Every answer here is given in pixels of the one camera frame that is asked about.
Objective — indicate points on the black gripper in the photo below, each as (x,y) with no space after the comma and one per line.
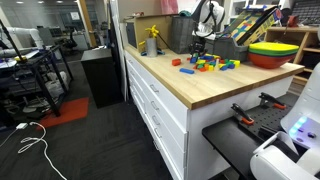
(198,47)

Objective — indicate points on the long blue rectangular block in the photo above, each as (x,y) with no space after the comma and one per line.
(186,70)

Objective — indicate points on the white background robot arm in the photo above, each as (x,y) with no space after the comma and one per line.
(23,33)

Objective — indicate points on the wooden blocks cardboard box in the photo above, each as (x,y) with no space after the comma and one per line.
(253,23)

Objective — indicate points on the large yellow wooden block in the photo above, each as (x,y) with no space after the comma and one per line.
(200,62)

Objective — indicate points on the green wooden block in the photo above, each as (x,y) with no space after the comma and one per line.
(200,66)
(228,62)

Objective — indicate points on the wide blue wooden block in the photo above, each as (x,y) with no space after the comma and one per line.
(208,57)

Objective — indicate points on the orange red wooden block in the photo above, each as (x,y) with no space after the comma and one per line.
(202,69)

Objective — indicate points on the small yellow wooden block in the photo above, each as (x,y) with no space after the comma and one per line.
(210,67)

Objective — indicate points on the red rectangular wooden block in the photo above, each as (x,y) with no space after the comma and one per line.
(176,62)

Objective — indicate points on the gray fabric basket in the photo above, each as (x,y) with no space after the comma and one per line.
(181,33)

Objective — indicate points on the gray plastic bin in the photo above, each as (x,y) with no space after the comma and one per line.
(226,48)

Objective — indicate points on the teal cloth item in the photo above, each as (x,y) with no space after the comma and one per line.
(185,13)

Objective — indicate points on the metal cup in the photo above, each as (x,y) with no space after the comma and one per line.
(151,47)

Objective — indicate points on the brown cardboard box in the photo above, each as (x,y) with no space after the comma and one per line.
(150,26)

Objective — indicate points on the pink sheet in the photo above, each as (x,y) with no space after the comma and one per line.
(169,6)

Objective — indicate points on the red plastic bowl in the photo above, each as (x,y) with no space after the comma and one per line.
(268,62)

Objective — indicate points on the black orange spring clamp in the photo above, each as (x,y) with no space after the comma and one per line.
(271,100)
(241,115)

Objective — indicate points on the green plastic bowl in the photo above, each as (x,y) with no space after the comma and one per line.
(271,53)

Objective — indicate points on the yellow plastic bowl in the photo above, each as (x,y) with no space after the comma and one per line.
(273,46)

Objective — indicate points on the white drawer cabinet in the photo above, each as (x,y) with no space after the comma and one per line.
(206,140)

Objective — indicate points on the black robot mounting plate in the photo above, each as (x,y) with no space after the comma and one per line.
(230,140)

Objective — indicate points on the black cabinet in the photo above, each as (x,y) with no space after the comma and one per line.
(100,76)

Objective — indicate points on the red tool on shelf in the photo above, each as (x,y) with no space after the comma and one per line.
(292,20)

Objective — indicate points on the wooden pillar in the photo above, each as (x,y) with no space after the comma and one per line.
(87,23)

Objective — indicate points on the wooden shelf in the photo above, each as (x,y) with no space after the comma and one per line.
(310,40)

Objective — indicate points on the black keyboard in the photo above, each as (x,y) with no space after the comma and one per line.
(306,11)

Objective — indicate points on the black office chair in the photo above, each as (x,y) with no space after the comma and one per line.
(70,41)

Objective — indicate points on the red floor mat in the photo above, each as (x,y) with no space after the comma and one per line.
(66,111)

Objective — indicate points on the white bag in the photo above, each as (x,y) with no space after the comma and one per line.
(56,83)

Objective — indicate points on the black metal cart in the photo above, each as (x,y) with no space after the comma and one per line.
(40,63)

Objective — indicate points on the black tripod pole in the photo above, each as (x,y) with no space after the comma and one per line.
(10,40)

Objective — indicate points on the white power adapter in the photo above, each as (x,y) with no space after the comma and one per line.
(22,126)

